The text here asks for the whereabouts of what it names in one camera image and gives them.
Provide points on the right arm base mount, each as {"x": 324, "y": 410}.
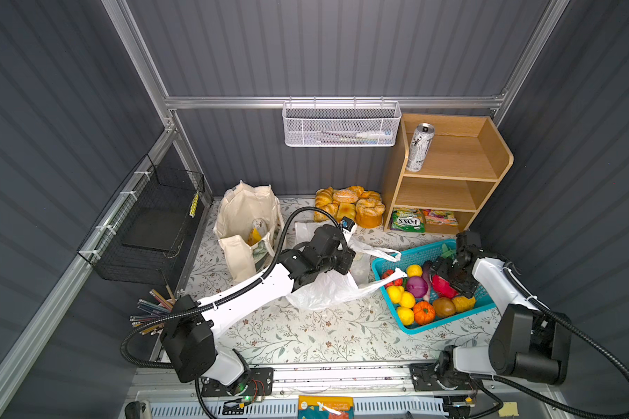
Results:
{"x": 430, "y": 376}

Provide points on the yellow snack packet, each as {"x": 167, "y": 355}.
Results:
{"x": 254, "y": 237}

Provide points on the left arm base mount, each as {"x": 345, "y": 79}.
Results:
{"x": 255, "y": 382}

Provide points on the yellow lemon upper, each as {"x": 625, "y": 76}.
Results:
{"x": 395, "y": 294}

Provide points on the silver can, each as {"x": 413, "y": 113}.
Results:
{"x": 419, "y": 146}
{"x": 261, "y": 225}

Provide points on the coloured pencils bundle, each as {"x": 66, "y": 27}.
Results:
{"x": 156, "y": 305}

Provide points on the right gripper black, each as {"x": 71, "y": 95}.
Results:
{"x": 441, "y": 265}

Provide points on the pink snack packet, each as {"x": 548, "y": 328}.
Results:
{"x": 438, "y": 217}

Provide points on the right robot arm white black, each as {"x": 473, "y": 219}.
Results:
{"x": 531, "y": 342}

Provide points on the yellow sticky note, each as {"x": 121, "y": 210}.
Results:
{"x": 509, "y": 410}

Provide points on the orange pumpkin toy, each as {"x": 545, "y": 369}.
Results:
{"x": 424, "y": 313}

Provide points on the pink dragon fruit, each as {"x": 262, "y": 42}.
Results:
{"x": 442, "y": 288}

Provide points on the white plastic grocery bag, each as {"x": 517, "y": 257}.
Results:
{"x": 333, "y": 288}

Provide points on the wooden shelf unit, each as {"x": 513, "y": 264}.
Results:
{"x": 465, "y": 164}

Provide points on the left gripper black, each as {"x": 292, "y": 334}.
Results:
{"x": 346, "y": 257}

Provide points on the black wire wall basket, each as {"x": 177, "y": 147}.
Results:
{"x": 147, "y": 234}

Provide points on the cream canvas tote bag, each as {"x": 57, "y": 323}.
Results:
{"x": 248, "y": 226}

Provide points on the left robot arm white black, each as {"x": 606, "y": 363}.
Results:
{"x": 190, "y": 333}

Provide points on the floral table mat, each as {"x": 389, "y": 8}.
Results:
{"x": 361, "y": 330}

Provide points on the green snack packet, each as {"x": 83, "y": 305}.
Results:
{"x": 408, "y": 220}

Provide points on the toothpaste tube in basket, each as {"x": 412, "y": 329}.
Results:
{"x": 379, "y": 136}

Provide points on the yellow lemon top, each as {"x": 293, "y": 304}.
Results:
{"x": 414, "y": 271}

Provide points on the red tomato toy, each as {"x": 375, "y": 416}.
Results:
{"x": 396, "y": 281}

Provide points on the white wire wall basket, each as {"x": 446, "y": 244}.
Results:
{"x": 334, "y": 124}

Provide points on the yellow lemon middle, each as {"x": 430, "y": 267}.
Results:
{"x": 407, "y": 300}

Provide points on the yellow lemon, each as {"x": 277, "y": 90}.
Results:
{"x": 395, "y": 294}
{"x": 414, "y": 271}
{"x": 406, "y": 316}
{"x": 407, "y": 300}

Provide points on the brown kiwi toy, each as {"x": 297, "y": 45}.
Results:
{"x": 444, "y": 308}

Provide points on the yellow orange mango toy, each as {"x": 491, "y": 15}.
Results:
{"x": 463, "y": 304}

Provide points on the colourful book at front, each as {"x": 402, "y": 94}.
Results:
{"x": 325, "y": 407}

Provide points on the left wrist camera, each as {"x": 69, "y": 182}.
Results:
{"x": 347, "y": 224}

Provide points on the yellow lemon lower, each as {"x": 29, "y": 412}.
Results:
{"x": 406, "y": 316}

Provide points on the bread rolls cluster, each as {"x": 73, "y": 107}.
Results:
{"x": 364, "y": 207}

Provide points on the purple onion toy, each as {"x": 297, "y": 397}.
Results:
{"x": 417, "y": 287}

